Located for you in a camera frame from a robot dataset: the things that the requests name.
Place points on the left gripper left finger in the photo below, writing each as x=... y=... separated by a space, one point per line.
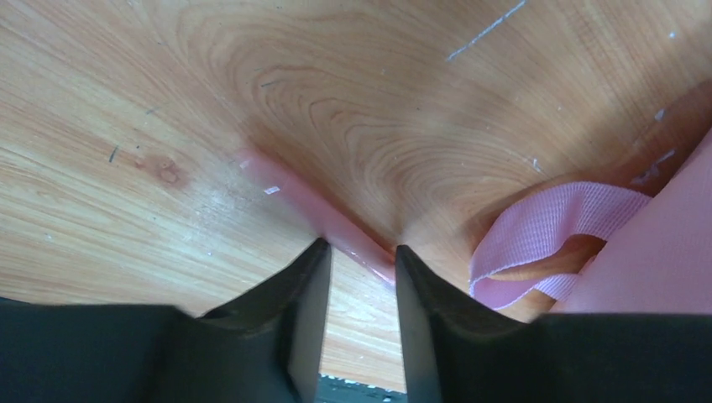
x=263 y=346

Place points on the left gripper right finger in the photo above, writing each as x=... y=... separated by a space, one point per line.
x=458 y=350

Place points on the pink pen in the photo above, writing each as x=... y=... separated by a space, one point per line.
x=322 y=215

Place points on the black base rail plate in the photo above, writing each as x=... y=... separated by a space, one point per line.
x=332 y=389

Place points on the pink school backpack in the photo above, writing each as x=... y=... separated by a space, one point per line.
x=657 y=253

